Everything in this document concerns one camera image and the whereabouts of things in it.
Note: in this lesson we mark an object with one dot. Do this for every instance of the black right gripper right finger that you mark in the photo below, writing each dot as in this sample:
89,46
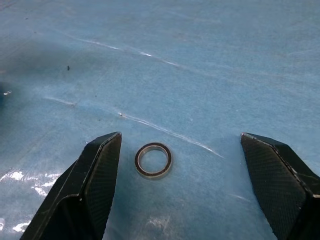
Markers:
282,190

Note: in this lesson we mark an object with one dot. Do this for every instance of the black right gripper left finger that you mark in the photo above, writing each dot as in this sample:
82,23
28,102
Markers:
75,200

